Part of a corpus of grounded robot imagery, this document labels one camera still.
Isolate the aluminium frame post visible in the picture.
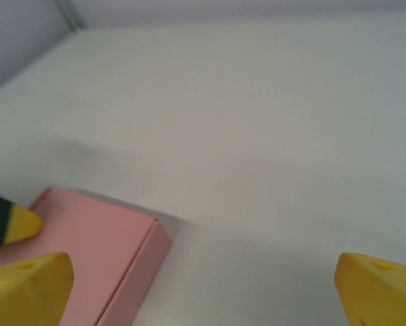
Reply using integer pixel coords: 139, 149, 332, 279
53, 0, 87, 33

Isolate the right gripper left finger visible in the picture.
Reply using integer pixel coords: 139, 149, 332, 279
0, 251, 75, 326

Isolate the pink paper box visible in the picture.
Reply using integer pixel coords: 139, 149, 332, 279
0, 187, 174, 326

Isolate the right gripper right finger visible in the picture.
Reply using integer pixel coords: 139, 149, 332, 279
335, 251, 406, 326

